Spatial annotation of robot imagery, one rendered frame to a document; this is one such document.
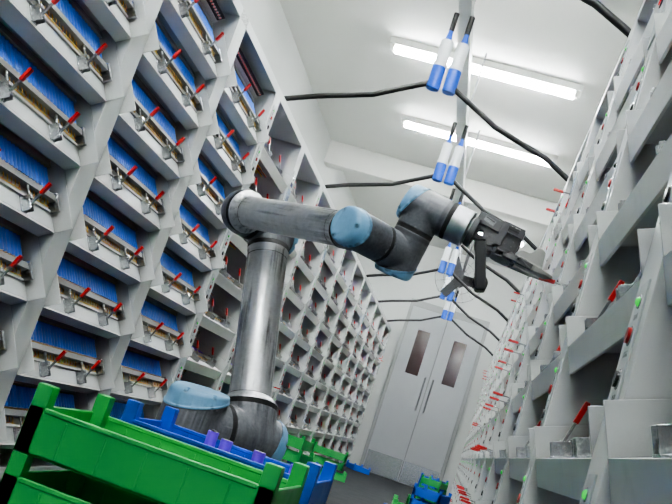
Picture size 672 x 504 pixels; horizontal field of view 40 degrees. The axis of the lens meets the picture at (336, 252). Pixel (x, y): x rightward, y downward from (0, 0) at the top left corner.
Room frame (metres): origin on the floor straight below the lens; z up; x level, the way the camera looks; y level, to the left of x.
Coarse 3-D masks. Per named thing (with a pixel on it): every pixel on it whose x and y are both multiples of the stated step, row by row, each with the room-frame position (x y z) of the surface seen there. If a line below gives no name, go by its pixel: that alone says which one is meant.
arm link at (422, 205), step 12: (408, 192) 2.06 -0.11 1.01; (420, 192) 2.06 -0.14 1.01; (432, 192) 2.07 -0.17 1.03; (408, 204) 2.06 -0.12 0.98; (420, 204) 2.05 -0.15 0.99; (432, 204) 2.05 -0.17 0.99; (444, 204) 2.05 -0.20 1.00; (456, 204) 2.06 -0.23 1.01; (408, 216) 2.07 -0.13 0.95; (420, 216) 2.05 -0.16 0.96; (432, 216) 2.05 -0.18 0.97; (444, 216) 2.04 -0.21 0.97; (420, 228) 2.06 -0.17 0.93; (432, 228) 2.07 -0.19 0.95; (444, 228) 2.05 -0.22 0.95
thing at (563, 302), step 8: (592, 232) 1.59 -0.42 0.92; (592, 240) 1.59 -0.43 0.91; (584, 264) 1.66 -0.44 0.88; (576, 280) 1.78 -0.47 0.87; (552, 288) 2.19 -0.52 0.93; (560, 288) 2.19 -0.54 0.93; (568, 288) 1.90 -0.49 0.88; (576, 288) 1.78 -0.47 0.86; (552, 296) 2.19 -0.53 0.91; (560, 296) 2.04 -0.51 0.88; (568, 296) 1.90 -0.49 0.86; (576, 296) 1.79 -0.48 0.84; (560, 304) 2.04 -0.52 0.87; (568, 304) 1.91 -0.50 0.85; (560, 312) 2.05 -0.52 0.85
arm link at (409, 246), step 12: (396, 228) 2.09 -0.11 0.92; (408, 228) 2.06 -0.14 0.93; (396, 240) 2.04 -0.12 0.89; (408, 240) 2.07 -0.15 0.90; (420, 240) 2.07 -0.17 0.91; (396, 252) 2.05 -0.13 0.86; (408, 252) 2.07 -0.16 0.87; (420, 252) 2.08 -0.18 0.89; (384, 264) 2.07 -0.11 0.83; (396, 264) 2.07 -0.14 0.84; (408, 264) 2.08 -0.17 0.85; (396, 276) 2.08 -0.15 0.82; (408, 276) 2.10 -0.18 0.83
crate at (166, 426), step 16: (128, 400) 1.38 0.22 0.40; (128, 416) 1.38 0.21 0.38; (176, 416) 1.57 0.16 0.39; (160, 432) 1.37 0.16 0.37; (176, 432) 1.57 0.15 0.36; (192, 432) 1.56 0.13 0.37; (208, 448) 1.35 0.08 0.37; (240, 448) 1.55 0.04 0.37; (256, 464) 1.34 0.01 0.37; (288, 464) 1.53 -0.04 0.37; (336, 464) 1.52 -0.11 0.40; (320, 480) 1.51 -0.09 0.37; (304, 496) 1.33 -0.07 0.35; (320, 496) 1.43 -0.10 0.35
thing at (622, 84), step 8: (656, 8) 1.72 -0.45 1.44; (648, 24) 1.79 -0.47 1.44; (648, 32) 1.80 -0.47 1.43; (640, 40) 1.87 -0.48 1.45; (640, 48) 1.88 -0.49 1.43; (640, 56) 1.88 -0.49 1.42; (632, 64) 1.97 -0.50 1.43; (640, 64) 1.90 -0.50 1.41; (632, 72) 1.97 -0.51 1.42; (616, 80) 2.19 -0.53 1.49; (624, 80) 2.06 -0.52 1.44; (632, 80) 1.99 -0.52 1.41; (616, 88) 2.19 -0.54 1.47; (624, 88) 2.07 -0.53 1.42; (616, 96) 2.17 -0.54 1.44; (624, 96) 2.08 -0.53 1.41; (616, 104) 2.18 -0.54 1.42
